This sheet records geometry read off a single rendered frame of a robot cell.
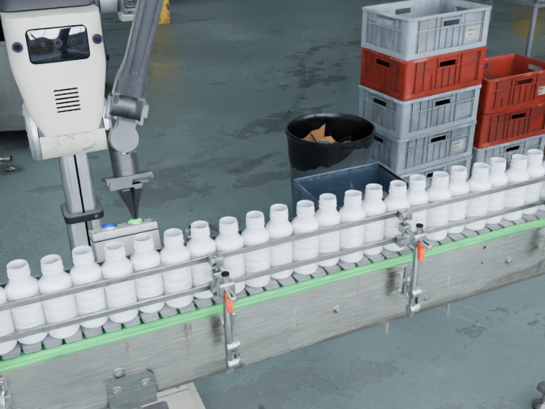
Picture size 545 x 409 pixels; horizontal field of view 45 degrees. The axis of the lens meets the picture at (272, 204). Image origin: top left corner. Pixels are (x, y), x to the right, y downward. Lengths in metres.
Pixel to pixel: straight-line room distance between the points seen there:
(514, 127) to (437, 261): 2.91
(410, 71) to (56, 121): 2.28
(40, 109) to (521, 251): 1.28
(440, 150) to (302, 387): 1.88
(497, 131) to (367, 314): 2.92
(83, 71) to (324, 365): 1.57
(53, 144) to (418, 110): 2.41
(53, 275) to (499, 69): 3.90
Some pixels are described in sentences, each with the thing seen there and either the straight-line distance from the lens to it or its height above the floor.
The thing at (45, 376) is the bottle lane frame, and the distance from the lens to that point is 1.36.
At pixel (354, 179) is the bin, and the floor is 0.91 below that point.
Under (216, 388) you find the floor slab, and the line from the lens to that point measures 2.66.
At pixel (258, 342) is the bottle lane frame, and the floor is 0.88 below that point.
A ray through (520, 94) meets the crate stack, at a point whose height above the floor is 0.53.
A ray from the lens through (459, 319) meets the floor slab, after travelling 3.08.
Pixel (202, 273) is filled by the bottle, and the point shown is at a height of 1.07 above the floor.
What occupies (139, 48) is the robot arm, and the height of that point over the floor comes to 1.48.
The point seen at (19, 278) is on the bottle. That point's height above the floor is 1.15.
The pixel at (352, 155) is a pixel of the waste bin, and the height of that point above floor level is 0.57.
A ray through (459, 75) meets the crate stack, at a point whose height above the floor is 0.75.
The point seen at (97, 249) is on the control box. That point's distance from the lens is 1.43.
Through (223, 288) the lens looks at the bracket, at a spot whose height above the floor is 1.08.
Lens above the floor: 1.80
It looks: 27 degrees down
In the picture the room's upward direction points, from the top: 1 degrees counter-clockwise
